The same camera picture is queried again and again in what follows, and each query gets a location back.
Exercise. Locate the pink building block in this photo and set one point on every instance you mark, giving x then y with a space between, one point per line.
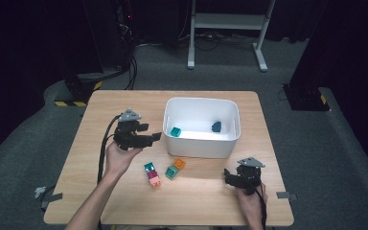
155 182

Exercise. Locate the person's right hand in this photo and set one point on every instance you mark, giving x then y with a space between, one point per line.
250 206

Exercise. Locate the grey tape strip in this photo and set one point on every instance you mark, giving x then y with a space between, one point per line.
284 195
51 198

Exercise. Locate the small magenta building block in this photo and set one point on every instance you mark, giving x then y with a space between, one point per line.
152 174

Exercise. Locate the green building block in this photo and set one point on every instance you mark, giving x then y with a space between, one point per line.
171 172

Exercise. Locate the small teal building block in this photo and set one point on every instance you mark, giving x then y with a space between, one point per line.
149 166

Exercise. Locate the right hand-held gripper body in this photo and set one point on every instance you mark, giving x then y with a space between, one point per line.
249 175

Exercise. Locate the person's left hand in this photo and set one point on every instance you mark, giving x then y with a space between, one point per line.
119 161

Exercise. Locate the black stand base striped tape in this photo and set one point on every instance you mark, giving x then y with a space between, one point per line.
80 87

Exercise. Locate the white plastic bin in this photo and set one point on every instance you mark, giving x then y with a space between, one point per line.
201 147

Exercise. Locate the dark blue building block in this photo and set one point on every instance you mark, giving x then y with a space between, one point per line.
216 126

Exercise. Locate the white metal stand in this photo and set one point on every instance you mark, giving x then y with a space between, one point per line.
230 21

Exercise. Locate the orange building block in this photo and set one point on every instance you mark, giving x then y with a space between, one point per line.
179 164

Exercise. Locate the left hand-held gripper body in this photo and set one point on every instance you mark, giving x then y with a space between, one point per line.
126 135

